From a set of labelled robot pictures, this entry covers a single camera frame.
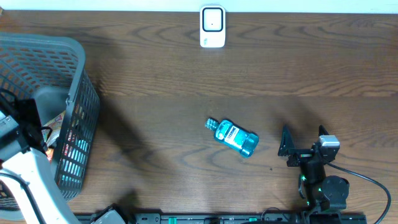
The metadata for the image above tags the blue mouthwash bottle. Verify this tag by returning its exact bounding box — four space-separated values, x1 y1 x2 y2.
205 118 259 158

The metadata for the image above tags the yellow snack bag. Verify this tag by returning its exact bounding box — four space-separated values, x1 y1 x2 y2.
41 111 66 162

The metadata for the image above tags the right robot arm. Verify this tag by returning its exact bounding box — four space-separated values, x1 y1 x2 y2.
277 125 349 223

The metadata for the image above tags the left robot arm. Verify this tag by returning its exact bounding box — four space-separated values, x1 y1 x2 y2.
1 88 80 223

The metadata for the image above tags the white barcode scanner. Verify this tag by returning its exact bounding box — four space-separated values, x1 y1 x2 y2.
200 5 226 48

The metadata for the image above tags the grey plastic shopping basket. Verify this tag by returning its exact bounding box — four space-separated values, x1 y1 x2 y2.
1 32 100 201

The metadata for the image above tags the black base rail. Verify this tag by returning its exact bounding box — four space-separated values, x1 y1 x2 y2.
74 212 368 224

